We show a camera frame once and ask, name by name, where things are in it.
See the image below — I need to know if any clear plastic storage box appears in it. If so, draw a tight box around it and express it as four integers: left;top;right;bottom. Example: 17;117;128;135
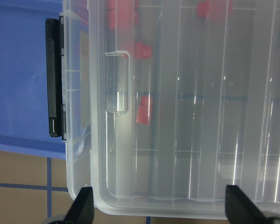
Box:
61;0;280;219

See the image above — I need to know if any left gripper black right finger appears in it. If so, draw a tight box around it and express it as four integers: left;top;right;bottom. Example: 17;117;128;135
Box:
225;185;272;224

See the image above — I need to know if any black box latch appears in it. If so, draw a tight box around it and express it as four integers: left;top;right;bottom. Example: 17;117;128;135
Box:
45;18;65;138

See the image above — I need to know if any red block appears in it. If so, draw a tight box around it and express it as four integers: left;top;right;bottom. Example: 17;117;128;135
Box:
105;0;139;30
133;42;152;59
136;95;154;125
196;0;232;21

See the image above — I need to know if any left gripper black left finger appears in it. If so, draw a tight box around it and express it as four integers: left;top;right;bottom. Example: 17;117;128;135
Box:
63;187;94;224

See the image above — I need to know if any blue plastic tray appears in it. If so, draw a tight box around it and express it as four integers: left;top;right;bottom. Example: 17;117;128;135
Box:
0;0;66;159

